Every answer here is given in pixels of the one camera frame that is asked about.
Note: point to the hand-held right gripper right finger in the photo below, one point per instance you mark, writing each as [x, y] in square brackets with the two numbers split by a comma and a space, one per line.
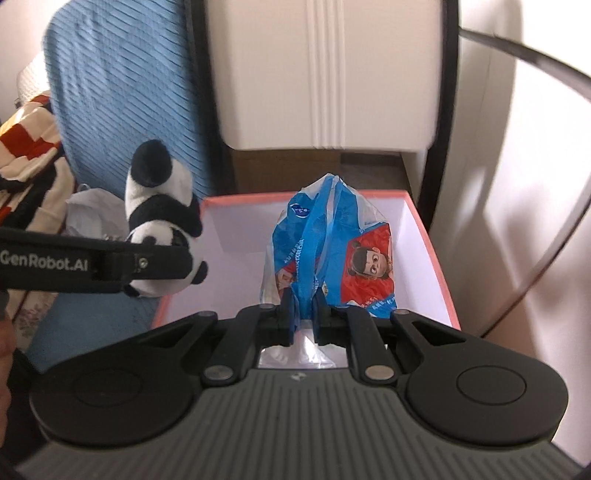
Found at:
[319, 321]

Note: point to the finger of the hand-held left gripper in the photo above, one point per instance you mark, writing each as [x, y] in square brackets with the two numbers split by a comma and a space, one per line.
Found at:
[157, 265]

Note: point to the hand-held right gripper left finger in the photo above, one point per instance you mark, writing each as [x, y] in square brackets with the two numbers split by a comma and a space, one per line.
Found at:
[287, 321]

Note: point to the panda plush toy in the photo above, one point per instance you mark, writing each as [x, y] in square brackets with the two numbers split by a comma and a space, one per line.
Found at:
[157, 203]

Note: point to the blue printed plastic bag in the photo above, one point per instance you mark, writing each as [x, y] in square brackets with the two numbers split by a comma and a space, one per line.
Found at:
[323, 230]

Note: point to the pink cardboard box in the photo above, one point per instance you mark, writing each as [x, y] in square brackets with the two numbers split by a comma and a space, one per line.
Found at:
[415, 258]

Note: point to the person's left hand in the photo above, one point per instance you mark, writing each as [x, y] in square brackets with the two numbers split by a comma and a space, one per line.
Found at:
[7, 364]

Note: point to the floral lace cloth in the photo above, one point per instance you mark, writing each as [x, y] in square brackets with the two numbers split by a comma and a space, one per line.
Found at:
[32, 307]

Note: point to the crumpled white plastic bag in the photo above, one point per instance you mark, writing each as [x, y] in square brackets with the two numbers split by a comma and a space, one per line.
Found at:
[92, 207]

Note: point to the red black white striped blanket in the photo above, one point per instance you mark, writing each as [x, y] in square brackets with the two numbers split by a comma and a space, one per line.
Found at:
[27, 138]

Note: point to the white knitted cushion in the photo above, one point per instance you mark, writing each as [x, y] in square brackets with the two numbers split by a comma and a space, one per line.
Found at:
[32, 81]

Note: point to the blue textured sofa cover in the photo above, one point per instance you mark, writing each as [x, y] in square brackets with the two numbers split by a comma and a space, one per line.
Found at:
[115, 83]

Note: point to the white appliance with black sides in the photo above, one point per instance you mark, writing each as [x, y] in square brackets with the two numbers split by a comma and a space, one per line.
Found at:
[268, 69]

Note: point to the black curved bar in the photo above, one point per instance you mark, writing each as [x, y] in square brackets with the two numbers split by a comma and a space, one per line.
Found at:
[508, 46]

